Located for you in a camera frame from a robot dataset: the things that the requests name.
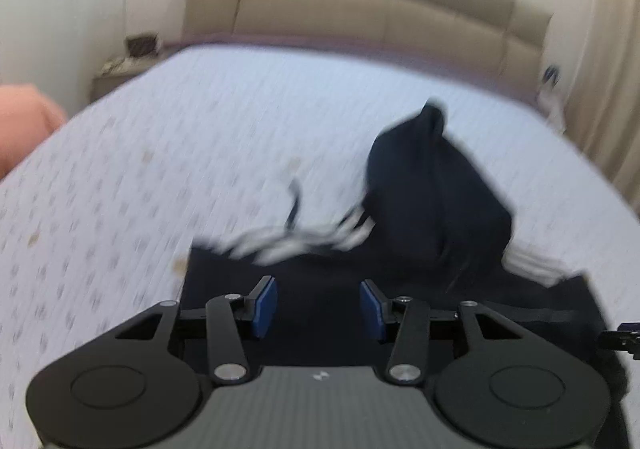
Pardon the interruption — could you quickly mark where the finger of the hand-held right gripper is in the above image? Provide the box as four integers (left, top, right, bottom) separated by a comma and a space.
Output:
597, 322, 640, 361

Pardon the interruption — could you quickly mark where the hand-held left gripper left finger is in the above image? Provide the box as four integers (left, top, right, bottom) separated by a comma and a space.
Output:
116, 275, 279, 385

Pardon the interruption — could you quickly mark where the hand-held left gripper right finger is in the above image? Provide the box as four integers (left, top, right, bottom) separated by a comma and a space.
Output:
359, 279, 526, 385

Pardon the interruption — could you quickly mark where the black white-striped track garment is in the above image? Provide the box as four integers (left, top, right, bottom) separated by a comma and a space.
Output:
178, 100, 630, 425

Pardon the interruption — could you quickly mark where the bed with patterned white sheet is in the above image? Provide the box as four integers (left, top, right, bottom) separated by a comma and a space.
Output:
0, 43, 640, 449

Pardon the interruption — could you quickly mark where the white blue item by bed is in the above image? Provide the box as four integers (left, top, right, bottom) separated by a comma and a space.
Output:
535, 64, 566, 132

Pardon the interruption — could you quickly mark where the beige curtain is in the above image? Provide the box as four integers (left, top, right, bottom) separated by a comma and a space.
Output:
562, 0, 640, 210

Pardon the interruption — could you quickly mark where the bedside table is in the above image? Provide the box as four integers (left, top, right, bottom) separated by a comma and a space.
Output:
91, 46, 171, 102

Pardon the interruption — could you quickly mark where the dark box on nightstand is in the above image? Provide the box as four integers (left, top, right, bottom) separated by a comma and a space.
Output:
126, 33, 163, 58

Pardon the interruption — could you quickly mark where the pink cloth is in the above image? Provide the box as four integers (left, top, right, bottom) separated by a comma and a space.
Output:
0, 83, 69, 180

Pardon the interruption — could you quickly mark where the beige padded headboard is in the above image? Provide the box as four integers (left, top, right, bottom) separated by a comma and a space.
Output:
181, 0, 553, 101

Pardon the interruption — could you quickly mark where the white wardrobe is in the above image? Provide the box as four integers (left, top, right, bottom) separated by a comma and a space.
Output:
0, 0, 133, 102

